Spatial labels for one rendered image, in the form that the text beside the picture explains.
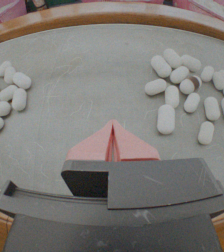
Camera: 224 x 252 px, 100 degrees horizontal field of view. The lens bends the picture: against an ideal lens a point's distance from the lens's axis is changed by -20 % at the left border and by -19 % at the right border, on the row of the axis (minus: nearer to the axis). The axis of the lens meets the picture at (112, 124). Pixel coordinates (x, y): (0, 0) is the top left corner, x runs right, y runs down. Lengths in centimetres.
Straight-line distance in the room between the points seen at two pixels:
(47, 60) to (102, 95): 12
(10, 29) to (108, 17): 21
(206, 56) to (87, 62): 22
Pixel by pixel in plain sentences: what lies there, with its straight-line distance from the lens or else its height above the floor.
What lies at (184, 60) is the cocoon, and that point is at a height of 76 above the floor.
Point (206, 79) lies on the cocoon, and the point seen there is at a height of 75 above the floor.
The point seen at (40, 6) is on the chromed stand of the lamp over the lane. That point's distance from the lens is 35.
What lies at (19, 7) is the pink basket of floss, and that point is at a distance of 53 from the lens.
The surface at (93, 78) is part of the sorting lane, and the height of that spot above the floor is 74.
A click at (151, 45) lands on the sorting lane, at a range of 23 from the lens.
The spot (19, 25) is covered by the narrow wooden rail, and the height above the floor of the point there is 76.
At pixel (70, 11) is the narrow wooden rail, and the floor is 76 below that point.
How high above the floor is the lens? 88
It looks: 76 degrees down
